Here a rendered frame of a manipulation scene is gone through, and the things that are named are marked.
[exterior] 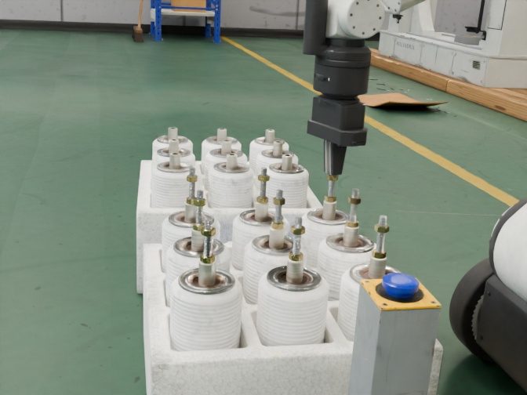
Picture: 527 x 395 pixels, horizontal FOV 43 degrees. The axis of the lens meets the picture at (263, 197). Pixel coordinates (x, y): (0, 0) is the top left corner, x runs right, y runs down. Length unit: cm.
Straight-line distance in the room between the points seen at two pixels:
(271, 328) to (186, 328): 11
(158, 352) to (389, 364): 30
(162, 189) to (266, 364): 59
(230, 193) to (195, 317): 55
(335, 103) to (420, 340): 45
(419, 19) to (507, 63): 129
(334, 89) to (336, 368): 43
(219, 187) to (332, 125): 38
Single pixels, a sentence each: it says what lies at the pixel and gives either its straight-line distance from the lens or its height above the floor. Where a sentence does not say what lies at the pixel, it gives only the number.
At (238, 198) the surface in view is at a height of 20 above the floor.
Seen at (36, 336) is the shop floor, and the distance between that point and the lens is 131.
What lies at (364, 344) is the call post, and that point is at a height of 25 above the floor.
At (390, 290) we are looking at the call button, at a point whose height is 32.
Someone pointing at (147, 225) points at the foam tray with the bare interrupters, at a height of 15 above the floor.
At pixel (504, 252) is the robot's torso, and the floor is 32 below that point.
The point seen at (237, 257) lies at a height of 19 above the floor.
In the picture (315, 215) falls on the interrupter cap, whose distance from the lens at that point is 116.
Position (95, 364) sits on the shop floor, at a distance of 121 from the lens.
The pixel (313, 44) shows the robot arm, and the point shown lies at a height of 54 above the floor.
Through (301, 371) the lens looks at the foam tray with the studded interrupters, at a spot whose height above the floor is 16.
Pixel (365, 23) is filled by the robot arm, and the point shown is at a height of 58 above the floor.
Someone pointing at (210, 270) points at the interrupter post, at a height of 27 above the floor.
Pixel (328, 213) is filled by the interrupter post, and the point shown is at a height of 26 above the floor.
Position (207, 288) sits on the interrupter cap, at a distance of 88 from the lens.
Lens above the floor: 64
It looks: 18 degrees down
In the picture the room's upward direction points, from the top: 3 degrees clockwise
